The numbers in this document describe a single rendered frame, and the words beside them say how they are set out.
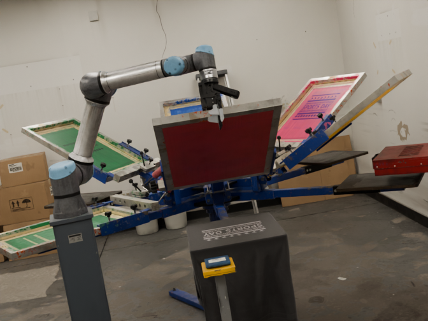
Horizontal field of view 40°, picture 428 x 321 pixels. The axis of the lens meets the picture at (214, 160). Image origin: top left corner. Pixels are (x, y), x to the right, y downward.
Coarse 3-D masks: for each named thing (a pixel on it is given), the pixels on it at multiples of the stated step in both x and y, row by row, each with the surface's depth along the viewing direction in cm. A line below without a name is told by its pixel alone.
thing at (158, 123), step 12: (228, 108) 263; (240, 108) 263; (252, 108) 263; (264, 108) 264; (276, 108) 266; (156, 120) 261; (168, 120) 261; (180, 120) 261; (192, 120) 262; (204, 120) 264; (276, 120) 277; (156, 132) 266; (276, 132) 288; (168, 168) 304; (264, 168) 327; (168, 180) 318; (216, 180) 330; (228, 180) 333
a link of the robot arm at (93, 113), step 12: (96, 72) 255; (84, 96) 262; (108, 96) 261; (96, 108) 261; (84, 120) 263; (96, 120) 263; (84, 132) 264; (96, 132) 266; (84, 144) 265; (72, 156) 267; (84, 156) 267; (84, 168) 267; (84, 180) 268
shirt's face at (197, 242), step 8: (248, 216) 311; (256, 216) 309; (264, 216) 306; (200, 224) 310; (208, 224) 307; (216, 224) 305; (224, 224) 302; (232, 224) 299; (264, 224) 290; (272, 224) 287; (192, 232) 296; (200, 232) 293; (256, 232) 277; (264, 232) 275; (272, 232) 273; (280, 232) 271; (192, 240) 282; (200, 240) 279; (216, 240) 275; (224, 240) 273; (232, 240) 271; (240, 240) 269; (248, 240) 267; (192, 248) 268; (200, 248) 266
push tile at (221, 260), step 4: (220, 256) 243; (224, 256) 242; (228, 256) 242; (204, 260) 241; (208, 260) 240; (212, 260) 239; (216, 260) 238; (220, 260) 237; (224, 260) 236; (228, 260) 236; (208, 264) 235; (212, 264) 234; (216, 264) 234; (220, 264) 234; (224, 264) 234
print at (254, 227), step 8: (240, 224) 297; (248, 224) 294; (256, 224) 292; (208, 232) 291; (216, 232) 289; (224, 232) 286; (232, 232) 284; (240, 232) 282; (248, 232) 279; (208, 240) 277
